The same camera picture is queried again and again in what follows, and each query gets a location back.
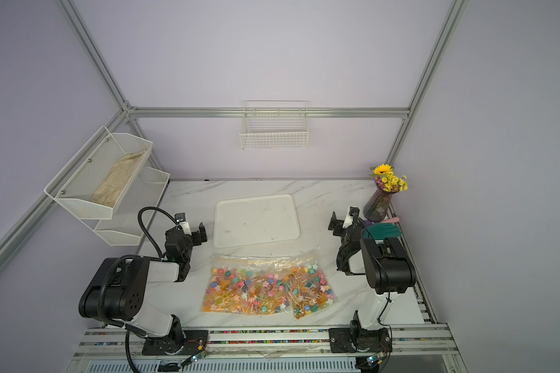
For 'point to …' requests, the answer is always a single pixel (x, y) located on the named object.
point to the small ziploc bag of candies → (309, 287)
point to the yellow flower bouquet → (386, 179)
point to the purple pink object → (391, 220)
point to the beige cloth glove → (114, 182)
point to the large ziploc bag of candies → (248, 284)
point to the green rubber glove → (381, 231)
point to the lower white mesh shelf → (136, 209)
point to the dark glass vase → (376, 207)
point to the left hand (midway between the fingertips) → (190, 227)
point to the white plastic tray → (251, 221)
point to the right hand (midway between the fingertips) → (345, 216)
